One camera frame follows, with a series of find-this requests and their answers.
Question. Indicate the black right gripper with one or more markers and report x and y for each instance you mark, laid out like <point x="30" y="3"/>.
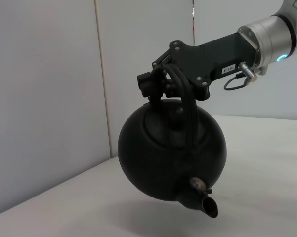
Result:
<point x="212" y="59"/>

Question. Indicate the black round teapot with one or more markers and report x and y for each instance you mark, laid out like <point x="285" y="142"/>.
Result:
<point x="163" y="153"/>

